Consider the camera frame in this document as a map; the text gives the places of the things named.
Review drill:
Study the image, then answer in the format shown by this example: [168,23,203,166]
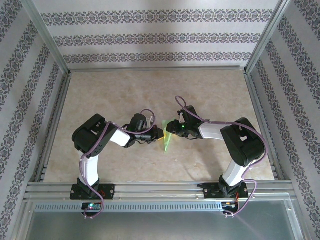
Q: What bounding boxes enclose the light green paper sheet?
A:
[161,117,176,154]

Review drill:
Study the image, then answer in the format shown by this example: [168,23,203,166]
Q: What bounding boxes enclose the grey sheet metal panel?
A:
[24,211,300,240]

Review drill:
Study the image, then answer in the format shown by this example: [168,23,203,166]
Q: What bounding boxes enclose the small board with green light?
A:
[81,202,102,210]

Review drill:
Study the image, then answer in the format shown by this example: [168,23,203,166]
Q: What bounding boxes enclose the wide aluminium frame rail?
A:
[23,181,293,201]

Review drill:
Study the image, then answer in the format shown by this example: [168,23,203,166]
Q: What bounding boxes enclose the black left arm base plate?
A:
[69,183,116,201]

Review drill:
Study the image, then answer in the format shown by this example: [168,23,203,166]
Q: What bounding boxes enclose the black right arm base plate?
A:
[203,183,250,200]

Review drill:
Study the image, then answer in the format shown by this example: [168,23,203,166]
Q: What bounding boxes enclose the slotted grey cable duct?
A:
[33,201,224,213]

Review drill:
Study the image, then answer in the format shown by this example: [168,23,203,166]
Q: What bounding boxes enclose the aluminium frame post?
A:
[21,0,71,76]
[246,0,295,73]

